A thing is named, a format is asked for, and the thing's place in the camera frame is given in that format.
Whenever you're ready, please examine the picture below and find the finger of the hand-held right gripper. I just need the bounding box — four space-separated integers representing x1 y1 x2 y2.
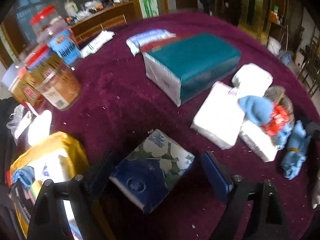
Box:
306 120 320 144

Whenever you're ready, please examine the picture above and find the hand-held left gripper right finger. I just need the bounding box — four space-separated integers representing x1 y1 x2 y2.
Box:
201 151 291 240

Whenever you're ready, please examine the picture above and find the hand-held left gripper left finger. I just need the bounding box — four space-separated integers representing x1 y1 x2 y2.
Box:
27 151 116 240

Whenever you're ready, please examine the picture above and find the blue floral tissue pack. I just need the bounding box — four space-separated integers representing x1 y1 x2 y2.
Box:
109 129 196 214

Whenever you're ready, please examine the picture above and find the yellow tissue pack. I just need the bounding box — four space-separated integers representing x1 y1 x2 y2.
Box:
9 132 90 238

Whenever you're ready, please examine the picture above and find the white printed tissue pack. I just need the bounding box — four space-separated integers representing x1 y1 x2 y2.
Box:
238 121 278 162

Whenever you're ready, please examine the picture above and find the grey knit cloth roll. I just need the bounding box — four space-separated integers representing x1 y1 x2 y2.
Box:
264 85 295 126

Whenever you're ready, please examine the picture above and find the plain white tissue pack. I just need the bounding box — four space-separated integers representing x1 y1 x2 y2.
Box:
191 81 246 151

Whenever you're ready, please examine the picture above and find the blue and red cloth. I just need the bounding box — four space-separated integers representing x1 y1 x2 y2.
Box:
238 95 293 151

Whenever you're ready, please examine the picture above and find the wooden chair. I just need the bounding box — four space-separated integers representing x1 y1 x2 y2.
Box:
298 35 320 96

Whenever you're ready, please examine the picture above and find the small blue cloth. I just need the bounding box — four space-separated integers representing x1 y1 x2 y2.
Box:
12 166 36 188

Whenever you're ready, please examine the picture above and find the blue plastic jug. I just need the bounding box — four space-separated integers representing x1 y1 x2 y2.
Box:
281 51 293 66

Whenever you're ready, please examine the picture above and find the dark box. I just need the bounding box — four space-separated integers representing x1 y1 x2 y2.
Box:
8 180 38 221

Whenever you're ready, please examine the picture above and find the white towel roll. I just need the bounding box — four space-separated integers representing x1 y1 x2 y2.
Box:
231 63 274 93

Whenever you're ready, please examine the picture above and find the purple tablecloth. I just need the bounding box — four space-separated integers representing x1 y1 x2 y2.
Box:
49 11 320 240

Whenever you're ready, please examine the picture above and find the jar with gold label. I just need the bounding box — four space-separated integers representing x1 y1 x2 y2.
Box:
34 59 82 111
9 52 54 108

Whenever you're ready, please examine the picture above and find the clear plastic bag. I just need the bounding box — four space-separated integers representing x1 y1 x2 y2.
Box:
7 104 33 138

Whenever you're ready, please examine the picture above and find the teal facial tissue pack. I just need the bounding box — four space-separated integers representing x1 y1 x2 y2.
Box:
141 33 242 107

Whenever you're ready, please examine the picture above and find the small white wipes pack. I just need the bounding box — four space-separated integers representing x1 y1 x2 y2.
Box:
79 30 116 58

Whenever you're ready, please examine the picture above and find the jar with blue label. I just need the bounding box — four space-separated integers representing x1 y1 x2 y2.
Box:
47 28 80 66

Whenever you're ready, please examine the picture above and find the white and blue packet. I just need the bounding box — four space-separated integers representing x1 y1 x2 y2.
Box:
126 29 177 56

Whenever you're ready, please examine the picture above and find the wooden cabinet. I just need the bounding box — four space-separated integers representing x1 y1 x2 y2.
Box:
69 1 137 44

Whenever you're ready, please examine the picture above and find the clear jar with red lid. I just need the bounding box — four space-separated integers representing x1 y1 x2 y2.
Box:
29 6 70 46

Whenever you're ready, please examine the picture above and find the white kettle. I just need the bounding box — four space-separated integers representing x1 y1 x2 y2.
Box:
64 0 77 16

